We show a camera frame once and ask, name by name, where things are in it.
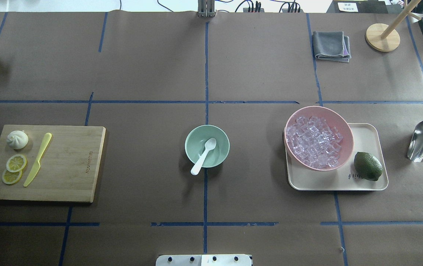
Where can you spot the white plastic spoon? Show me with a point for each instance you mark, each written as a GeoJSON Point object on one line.
{"type": "Point", "coordinates": [209, 145]}

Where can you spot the mint green bowl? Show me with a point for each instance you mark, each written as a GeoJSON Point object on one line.
{"type": "Point", "coordinates": [195, 145]}

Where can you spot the pink bowl with ice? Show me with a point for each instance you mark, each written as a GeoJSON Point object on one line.
{"type": "Point", "coordinates": [318, 138]}

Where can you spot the folded grey cloth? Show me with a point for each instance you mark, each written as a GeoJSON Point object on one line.
{"type": "Point", "coordinates": [331, 46]}

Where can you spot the bamboo cutting board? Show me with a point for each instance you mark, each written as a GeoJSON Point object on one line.
{"type": "Point", "coordinates": [69, 167]}

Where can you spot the beige plastic tray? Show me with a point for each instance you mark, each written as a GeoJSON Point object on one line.
{"type": "Point", "coordinates": [345, 178]}

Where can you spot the green lime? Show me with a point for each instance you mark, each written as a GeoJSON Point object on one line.
{"type": "Point", "coordinates": [367, 166]}

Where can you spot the yellow plastic knife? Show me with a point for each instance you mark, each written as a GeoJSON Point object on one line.
{"type": "Point", "coordinates": [37, 163]}

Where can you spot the white steamed bun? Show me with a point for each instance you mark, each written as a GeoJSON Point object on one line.
{"type": "Point", "coordinates": [17, 140]}

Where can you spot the wooden paper towel stand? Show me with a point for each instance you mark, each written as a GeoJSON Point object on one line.
{"type": "Point", "coordinates": [385, 38]}

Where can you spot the lemon slice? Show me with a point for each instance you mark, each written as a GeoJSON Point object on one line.
{"type": "Point", "coordinates": [10, 178]}
{"type": "Point", "coordinates": [16, 163]}

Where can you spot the aluminium frame post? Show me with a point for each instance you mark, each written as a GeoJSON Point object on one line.
{"type": "Point", "coordinates": [206, 8]}

